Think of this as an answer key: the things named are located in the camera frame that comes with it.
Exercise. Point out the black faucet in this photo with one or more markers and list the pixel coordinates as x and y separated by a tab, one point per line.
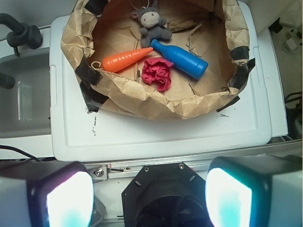
21	33

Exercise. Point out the black octagonal mount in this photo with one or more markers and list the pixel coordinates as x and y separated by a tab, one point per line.
168	195

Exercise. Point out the blue plastic bottle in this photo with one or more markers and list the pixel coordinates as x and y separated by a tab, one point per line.
182	59

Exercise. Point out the crumpled pink paper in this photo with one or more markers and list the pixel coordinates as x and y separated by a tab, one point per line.
157	70

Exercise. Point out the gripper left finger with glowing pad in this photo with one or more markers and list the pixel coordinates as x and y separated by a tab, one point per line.
45	194

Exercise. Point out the grey plush donkey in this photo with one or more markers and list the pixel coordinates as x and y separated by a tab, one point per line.
152	24

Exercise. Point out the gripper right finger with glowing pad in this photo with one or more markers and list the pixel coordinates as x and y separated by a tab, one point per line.
255	191

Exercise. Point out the brown paper bag basket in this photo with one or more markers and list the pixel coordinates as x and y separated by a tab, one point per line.
213	30

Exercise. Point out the aluminium rail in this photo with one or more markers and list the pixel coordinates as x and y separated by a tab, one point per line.
102	171

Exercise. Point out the orange plastic carrot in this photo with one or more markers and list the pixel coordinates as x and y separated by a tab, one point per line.
120	61

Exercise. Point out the white plastic tray lid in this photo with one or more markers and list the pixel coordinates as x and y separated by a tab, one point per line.
80	135

